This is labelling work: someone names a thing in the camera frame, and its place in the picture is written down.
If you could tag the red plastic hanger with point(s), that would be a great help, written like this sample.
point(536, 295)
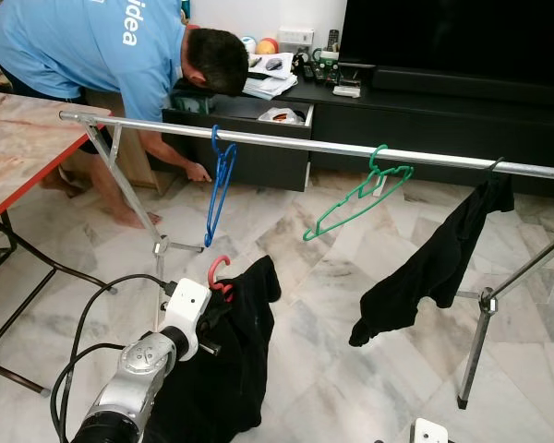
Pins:
point(211, 269)

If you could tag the navy shirt red collar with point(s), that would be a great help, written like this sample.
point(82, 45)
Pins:
point(231, 369)

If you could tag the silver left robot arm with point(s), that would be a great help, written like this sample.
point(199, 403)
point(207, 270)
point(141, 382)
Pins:
point(129, 378)

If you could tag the blue plastic hanger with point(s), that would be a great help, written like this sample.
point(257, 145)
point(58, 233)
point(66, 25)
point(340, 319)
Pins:
point(210, 235)

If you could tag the green plastic hanger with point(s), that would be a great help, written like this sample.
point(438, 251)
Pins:
point(377, 173)

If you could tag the silver metal clothes rack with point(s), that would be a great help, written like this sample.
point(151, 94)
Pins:
point(286, 141)

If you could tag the white plastic bag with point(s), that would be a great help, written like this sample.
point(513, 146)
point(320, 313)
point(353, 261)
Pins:
point(282, 115)

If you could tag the stack of white papers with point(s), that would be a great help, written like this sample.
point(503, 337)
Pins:
point(272, 81)

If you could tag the pink marble top table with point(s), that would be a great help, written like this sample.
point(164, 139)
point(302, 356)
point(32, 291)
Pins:
point(18, 148)

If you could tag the black TV console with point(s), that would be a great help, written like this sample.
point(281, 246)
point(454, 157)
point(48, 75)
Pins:
point(397, 129)

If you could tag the small white box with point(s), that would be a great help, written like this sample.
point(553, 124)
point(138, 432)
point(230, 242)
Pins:
point(347, 90)

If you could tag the person in blue shirt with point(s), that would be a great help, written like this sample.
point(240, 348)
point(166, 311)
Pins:
point(92, 46)

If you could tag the black remote control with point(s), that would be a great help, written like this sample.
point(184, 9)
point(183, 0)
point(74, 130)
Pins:
point(332, 39)

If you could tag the black soundbar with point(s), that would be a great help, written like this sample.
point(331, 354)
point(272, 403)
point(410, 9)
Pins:
point(471, 85)

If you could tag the black television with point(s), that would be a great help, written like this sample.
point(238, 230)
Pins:
point(452, 37)

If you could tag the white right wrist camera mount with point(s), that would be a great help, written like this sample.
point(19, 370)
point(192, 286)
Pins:
point(429, 431)

